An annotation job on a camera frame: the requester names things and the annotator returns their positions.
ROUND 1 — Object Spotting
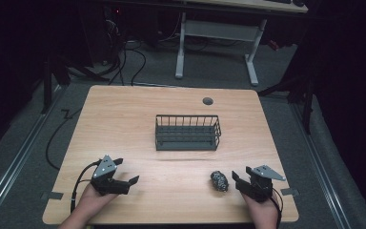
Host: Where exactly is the black computer tower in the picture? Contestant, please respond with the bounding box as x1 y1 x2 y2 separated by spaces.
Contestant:
84 4 127 66

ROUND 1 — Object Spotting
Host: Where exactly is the person's left hand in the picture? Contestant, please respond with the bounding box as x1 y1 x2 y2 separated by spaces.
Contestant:
75 183 119 219

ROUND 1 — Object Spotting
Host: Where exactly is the white-legged wooden desk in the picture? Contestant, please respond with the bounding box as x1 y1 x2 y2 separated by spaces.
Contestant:
174 0 309 87

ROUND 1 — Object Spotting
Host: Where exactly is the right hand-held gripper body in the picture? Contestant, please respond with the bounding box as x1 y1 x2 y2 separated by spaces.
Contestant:
234 164 287 203

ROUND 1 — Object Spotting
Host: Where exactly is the dark grey wire basket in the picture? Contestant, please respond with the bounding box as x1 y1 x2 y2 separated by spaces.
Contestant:
154 114 222 152

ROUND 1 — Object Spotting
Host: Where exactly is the metal floor rail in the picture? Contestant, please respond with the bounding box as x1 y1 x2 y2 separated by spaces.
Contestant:
0 85 65 223
289 101 353 229

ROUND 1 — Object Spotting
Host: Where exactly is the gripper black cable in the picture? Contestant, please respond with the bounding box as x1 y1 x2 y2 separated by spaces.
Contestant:
70 159 102 214
270 186 284 229

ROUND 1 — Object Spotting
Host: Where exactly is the grey tape strip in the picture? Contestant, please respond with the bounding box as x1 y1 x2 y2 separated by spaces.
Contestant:
280 187 300 197
48 191 65 201

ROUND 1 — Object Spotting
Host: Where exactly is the person's right hand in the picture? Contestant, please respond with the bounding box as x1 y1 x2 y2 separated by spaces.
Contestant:
241 193 280 221

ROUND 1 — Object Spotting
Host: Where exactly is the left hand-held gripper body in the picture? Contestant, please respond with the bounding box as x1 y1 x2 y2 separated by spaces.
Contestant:
90 155 132 197

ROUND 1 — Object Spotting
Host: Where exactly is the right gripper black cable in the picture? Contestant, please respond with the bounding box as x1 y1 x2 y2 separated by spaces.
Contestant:
270 186 284 229

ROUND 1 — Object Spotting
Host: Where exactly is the speckled steel wool scrubber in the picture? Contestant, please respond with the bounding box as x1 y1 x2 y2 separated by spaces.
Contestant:
210 170 230 194

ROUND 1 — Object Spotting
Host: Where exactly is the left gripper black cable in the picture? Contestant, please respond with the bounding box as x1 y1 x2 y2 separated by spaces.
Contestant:
70 159 102 214

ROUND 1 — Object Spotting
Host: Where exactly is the bundle of black cables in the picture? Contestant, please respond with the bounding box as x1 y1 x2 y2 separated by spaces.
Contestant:
106 39 148 87

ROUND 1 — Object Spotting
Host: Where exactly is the black metal stand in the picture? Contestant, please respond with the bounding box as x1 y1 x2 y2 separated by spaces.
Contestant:
40 52 109 115
256 71 316 135

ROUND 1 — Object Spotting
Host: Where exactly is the black floor cable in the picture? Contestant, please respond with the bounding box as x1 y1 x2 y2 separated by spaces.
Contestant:
45 108 83 172

